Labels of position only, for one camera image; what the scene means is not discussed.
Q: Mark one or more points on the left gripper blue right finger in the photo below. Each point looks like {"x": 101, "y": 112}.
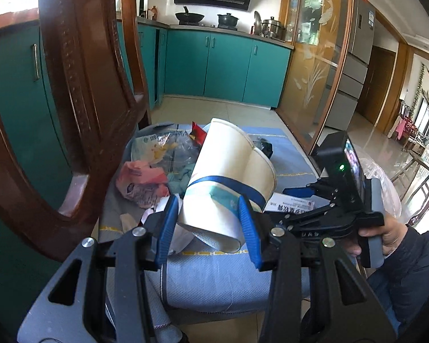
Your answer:
{"x": 250, "y": 232}

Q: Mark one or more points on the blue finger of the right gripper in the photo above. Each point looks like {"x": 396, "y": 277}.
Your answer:
{"x": 305, "y": 192}

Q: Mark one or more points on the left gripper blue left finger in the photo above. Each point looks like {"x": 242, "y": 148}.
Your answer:
{"x": 164, "y": 230}

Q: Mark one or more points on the white tissue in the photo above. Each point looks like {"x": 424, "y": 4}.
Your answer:
{"x": 181, "y": 237}

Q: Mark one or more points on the white medicine box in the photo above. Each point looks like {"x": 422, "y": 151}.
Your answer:
{"x": 288, "y": 204}

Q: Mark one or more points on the crushed white paper cup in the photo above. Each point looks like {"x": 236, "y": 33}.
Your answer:
{"x": 229, "y": 166}

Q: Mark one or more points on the pink paper wrapper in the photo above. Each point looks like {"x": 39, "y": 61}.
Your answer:
{"x": 142, "y": 184}

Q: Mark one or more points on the black plastic bag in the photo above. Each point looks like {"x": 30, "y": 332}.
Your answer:
{"x": 264, "y": 146}

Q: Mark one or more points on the red snack wrapper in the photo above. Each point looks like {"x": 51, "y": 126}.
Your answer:
{"x": 197, "y": 133}

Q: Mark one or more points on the clear plastic snack bag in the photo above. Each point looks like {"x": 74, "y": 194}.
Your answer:
{"x": 170, "y": 150}

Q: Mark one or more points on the teal knitted cloth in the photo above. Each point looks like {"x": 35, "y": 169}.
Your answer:
{"x": 179, "y": 179}

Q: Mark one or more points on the white plastic trash basket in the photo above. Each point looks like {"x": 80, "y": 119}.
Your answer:
{"x": 390, "y": 197}

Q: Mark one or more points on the teal lower kitchen cabinets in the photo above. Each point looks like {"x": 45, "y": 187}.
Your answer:
{"x": 182, "y": 61}

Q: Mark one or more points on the person's right hand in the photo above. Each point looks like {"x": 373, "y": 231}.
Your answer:
{"x": 391, "y": 233}

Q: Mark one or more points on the blue cloth on stool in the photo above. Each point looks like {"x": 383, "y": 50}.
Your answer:
{"x": 199, "y": 284}

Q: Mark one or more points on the small wooden stool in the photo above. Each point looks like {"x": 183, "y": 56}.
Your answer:
{"x": 412, "y": 183}

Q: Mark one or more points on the silver refrigerator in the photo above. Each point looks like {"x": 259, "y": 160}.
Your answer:
{"x": 361, "y": 39}

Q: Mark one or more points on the brown wooden door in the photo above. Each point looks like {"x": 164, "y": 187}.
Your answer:
{"x": 376, "y": 84}

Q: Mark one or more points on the stainless steel pot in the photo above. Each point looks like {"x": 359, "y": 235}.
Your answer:
{"x": 272, "y": 28}

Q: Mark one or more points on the frosted glass sliding door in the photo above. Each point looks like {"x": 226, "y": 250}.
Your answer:
{"x": 318, "y": 32}

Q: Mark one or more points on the black cooking pot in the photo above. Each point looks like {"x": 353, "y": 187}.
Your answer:
{"x": 227, "y": 21}

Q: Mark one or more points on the black wok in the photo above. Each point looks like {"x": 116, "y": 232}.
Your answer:
{"x": 189, "y": 19}

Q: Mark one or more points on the carved wooden chair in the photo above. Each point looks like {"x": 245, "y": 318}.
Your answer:
{"x": 98, "y": 81}

